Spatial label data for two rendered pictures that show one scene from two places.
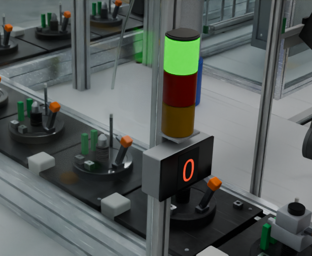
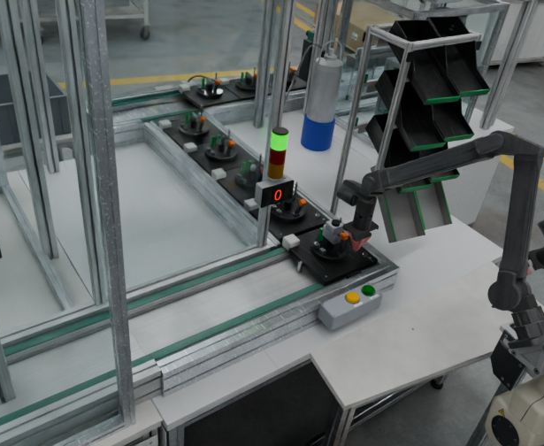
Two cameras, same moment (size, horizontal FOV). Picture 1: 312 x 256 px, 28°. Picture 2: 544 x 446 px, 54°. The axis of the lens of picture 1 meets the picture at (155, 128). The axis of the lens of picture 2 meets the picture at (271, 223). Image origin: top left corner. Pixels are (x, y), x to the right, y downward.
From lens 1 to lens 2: 76 cm
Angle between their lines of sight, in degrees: 12
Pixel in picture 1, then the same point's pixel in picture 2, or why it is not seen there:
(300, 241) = (333, 239)
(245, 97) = (361, 149)
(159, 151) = (264, 184)
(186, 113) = (279, 168)
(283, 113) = not seen: hidden behind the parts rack
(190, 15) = (328, 93)
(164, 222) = (266, 218)
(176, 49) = (275, 138)
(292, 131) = not seen: hidden behind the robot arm
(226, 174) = (326, 196)
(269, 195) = (347, 213)
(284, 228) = (328, 231)
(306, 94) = not seen: hidden behind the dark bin
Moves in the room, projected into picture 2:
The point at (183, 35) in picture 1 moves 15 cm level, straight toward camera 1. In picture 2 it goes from (279, 132) to (266, 155)
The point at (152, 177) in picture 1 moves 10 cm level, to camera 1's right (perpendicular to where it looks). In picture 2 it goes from (258, 196) to (289, 202)
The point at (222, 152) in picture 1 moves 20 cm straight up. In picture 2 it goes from (331, 183) to (338, 144)
